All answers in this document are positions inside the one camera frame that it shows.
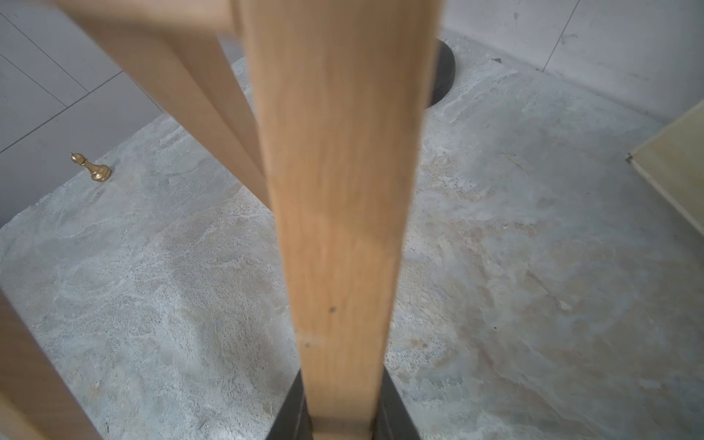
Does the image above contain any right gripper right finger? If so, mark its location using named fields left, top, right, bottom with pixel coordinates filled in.
left=373, top=368, right=421, bottom=440

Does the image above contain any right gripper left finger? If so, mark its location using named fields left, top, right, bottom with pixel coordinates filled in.
left=266, top=372, right=313, bottom=440

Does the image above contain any wooden easel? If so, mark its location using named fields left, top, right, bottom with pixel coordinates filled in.
left=0, top=0, right=445, bottom=440

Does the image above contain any gold chess pawn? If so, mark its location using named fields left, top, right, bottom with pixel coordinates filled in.
left=71, top=153, right=112, bottom=183

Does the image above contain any glitter microphone on stand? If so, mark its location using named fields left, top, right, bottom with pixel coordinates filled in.
left=428, top=40, right=457, bottom=107

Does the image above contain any rear plywood board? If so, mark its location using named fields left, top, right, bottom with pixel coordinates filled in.
left=627, top=103, right=703, bottom=233

